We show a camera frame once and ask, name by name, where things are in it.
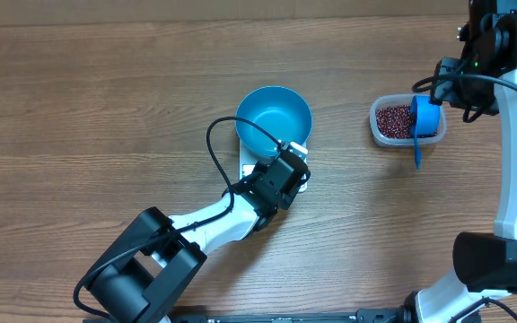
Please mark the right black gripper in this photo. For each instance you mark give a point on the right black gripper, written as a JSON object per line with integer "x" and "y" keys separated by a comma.
{"x": 444, "y": 92}

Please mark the blue plastic measuring scoop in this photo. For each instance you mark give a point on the blue plastic measuring scoop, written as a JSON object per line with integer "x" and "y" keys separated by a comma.
{"x": 426, "y": 121}

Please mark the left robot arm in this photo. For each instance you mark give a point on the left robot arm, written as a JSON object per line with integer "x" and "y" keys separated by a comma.
{"x": 147, "y": 268}

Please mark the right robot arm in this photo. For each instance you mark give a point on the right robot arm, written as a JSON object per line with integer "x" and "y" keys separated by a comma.
{"x": 482, "y": 81}

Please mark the blue metal bowl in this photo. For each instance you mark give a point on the blue metal bowl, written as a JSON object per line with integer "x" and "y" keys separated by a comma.
{"x": 280, "y": 111}

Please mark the white digital kitchen scale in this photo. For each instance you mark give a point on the white digital kitchen scale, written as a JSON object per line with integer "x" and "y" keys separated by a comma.
{"x": 248, "y": 160}

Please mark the red beans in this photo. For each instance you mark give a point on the red beans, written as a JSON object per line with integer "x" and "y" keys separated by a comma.
{"x": 396, "y": 122}

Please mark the clear plastic food container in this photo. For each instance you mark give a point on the clear plastic food container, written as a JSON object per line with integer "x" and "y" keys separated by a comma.
{"x": 403, "y": 99}

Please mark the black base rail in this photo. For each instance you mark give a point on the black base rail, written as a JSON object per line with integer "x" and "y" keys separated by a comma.
{"x": 360, "y": 316}

